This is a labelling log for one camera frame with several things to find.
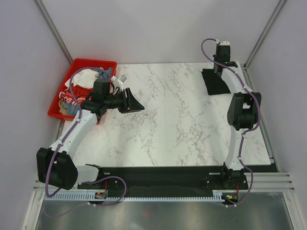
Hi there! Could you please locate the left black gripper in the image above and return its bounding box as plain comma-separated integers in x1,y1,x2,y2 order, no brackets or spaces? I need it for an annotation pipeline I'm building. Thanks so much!
104,88,144,114

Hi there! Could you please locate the black t-shirt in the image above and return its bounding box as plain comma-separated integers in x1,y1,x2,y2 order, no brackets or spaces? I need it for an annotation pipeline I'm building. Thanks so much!
201,69,231,96

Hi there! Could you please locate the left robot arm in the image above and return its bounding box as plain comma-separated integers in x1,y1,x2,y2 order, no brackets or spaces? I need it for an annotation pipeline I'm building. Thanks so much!
36,80,144,190

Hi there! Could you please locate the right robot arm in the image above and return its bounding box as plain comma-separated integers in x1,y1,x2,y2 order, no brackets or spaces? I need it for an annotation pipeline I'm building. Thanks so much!
213,41,262,171

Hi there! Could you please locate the grey-blue t-shirt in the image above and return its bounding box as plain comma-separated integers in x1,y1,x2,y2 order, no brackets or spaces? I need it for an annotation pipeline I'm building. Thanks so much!
93,67,114,80

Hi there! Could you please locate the white t-shirt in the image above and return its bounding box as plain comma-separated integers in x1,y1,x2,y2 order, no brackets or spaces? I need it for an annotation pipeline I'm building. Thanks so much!
64,69,99,89

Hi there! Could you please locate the red coca-cola t-shirt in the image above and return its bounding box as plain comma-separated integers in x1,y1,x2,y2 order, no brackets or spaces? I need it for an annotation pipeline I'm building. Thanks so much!
59,85,93,105

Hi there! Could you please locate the beige garment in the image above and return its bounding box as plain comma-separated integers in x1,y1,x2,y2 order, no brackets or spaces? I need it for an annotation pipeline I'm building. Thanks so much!
59,100,70,115

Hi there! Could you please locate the red plastic bin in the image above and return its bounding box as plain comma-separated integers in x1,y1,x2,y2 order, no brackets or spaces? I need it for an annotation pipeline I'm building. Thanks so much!
47,58,117,121

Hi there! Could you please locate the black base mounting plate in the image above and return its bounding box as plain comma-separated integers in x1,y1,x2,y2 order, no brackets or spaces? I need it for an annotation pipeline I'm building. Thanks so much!
78,166,248,197

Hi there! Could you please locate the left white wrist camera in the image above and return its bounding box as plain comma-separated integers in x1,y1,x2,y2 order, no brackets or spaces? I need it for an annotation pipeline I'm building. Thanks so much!
110,75,127,91

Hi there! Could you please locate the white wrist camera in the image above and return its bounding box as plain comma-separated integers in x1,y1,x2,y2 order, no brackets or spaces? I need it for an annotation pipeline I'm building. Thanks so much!
215,39,230,46
110,75,127,91

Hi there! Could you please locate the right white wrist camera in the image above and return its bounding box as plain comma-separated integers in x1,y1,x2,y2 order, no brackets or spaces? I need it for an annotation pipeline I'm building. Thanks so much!
215,39,230,46

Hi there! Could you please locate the right aluminium frame post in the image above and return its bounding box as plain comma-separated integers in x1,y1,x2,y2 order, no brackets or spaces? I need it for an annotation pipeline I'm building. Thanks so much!
243,0,288,69

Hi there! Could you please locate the aluminium frame post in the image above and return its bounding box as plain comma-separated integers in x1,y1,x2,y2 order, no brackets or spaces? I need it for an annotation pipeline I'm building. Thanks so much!
33,0,73,65
243,0,288,69

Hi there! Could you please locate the left aluminium frame post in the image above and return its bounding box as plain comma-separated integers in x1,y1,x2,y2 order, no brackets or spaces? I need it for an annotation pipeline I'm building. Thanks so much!
33,0,73,65

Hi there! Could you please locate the white slotted cable duct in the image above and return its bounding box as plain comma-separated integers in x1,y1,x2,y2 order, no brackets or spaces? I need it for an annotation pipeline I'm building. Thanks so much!
44,191,239,202

